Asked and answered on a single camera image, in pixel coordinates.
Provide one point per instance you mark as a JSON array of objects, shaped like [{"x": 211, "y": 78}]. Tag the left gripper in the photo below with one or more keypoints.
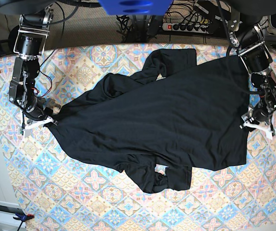
[{"x": 256, "y": 118}]

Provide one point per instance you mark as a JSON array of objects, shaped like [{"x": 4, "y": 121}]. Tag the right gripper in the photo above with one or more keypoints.
[{"x": 35, "y": 115}]

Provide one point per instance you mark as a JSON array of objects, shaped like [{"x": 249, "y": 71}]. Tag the black t-shirt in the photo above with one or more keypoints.
[{"x": 160, "y": 122}]

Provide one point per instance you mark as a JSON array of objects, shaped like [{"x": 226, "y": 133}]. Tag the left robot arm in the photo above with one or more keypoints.
[{"x": 246, "y": 37}]

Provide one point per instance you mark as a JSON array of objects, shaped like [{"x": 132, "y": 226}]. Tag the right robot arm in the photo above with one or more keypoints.
[{"x": 32, "y": 33}]

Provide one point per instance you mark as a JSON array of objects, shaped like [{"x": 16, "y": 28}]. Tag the black round stool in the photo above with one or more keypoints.
[{"x": 12, "y": 38}]

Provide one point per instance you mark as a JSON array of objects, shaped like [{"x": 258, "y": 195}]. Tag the white floor box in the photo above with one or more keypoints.
[{"x": 7, "y": 212}]

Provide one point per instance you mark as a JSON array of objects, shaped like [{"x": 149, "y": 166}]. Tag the blue clamp bottom left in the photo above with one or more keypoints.
[{"x": 16, "y": 216}]

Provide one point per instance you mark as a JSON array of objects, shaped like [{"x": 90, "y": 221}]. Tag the white power strip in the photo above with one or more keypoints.
[{"x": 194, "y": 28}]

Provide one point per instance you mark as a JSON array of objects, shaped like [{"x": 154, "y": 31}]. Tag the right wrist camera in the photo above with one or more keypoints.
[{"x": 25, "y": 132}]

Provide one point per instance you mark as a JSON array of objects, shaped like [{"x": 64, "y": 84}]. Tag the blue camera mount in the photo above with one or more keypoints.
[{"x": 135, "y": 7}]

